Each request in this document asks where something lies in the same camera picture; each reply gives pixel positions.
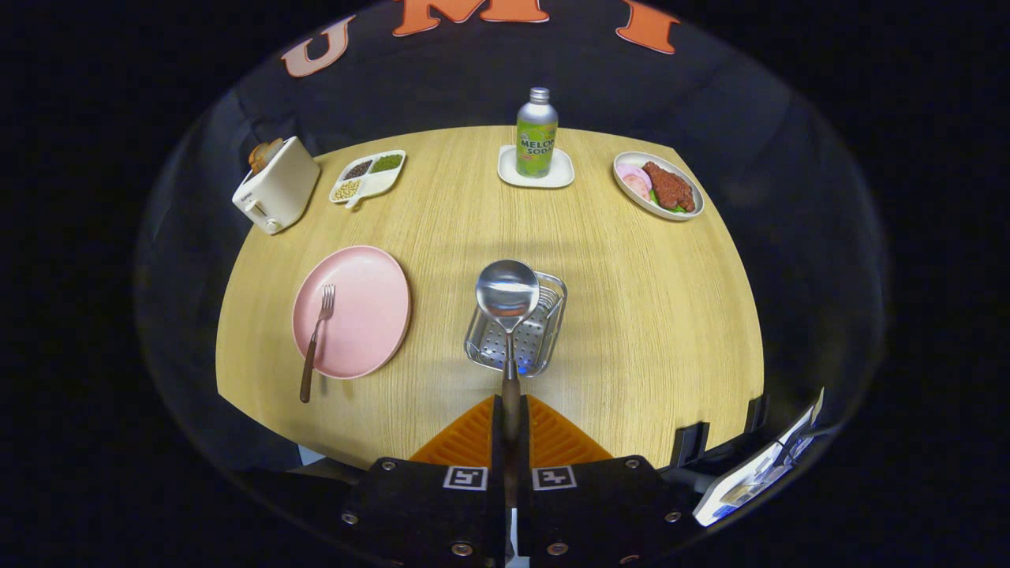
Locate toast slice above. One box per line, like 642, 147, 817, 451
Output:
248, 138, 285, 174

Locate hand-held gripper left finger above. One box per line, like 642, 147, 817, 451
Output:
339, 394, 506, 568

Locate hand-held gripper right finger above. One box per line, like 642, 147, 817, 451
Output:
519, 394, 695, 568

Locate pink ham slices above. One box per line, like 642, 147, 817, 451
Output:
615, 163, 654, 202

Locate brown meat piece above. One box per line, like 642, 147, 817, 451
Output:
642, 161, 697, 214

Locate white square coaster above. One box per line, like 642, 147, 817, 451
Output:
497, 144, 575, 189

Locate wooden handled metal fork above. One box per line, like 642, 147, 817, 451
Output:
299, 284, 336, 404

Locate cream white toaster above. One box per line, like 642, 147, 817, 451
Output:
232, 136, 321, 236

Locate white divided bean tray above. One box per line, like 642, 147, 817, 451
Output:
329, 150, 407, 210

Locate pink round plate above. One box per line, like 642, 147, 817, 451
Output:
292, 245, 412, 380

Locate green soda bottle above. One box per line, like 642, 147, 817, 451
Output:
516, 87, 559, 178

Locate white oval food plate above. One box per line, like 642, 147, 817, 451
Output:
613, 151, 705, 222

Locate wooden handled metal spoon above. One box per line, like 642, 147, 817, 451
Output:
475, 260, 542, 506

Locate perforated metal drain basket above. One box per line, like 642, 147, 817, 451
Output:
464, 271, 568, 378

